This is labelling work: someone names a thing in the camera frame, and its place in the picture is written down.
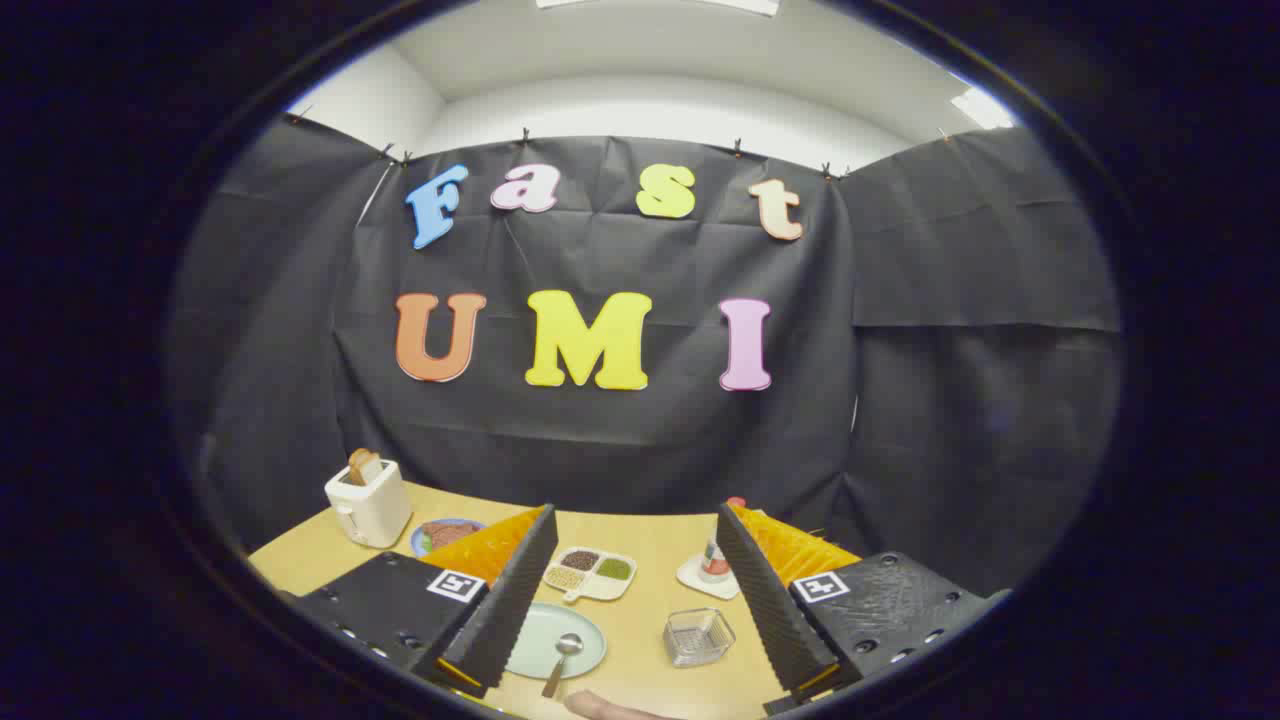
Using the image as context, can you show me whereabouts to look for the metal wire basket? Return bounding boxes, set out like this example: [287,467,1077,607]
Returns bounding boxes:
[663,608,737,668]

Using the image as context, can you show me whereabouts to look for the white toaster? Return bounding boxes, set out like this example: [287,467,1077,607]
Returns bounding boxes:
[324,458,413,549]

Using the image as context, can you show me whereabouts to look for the white square coaster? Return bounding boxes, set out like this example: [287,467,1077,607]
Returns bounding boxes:
[676,553,743,601]

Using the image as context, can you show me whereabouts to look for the light green plate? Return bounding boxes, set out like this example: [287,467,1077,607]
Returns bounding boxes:
[505,601,608,681]

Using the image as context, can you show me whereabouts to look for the wooden handled metal spoon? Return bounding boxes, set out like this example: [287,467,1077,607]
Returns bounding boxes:
[541,633,585,699]

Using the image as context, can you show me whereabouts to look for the red capped water bottle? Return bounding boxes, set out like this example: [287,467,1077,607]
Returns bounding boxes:
[700,496,747,583]

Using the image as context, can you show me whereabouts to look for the blue plate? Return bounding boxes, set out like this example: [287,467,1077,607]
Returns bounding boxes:
[410,517,488,558]

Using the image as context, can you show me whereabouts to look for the white divided dish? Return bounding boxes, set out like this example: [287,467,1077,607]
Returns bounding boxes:
[541,546,638,604]

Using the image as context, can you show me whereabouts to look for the black backdrop cloth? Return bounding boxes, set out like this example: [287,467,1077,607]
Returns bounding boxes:
[165,112,1126,601]

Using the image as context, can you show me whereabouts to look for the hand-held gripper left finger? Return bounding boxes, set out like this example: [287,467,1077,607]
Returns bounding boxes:
[285,503,561,701]

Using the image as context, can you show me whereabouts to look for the ceiling light panel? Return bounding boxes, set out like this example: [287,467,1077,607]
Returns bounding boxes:
[950,87,1017,131]
[537,0,781,17]

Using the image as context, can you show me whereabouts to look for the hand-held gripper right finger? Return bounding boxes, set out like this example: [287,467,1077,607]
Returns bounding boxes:
[715,500,1013,716]

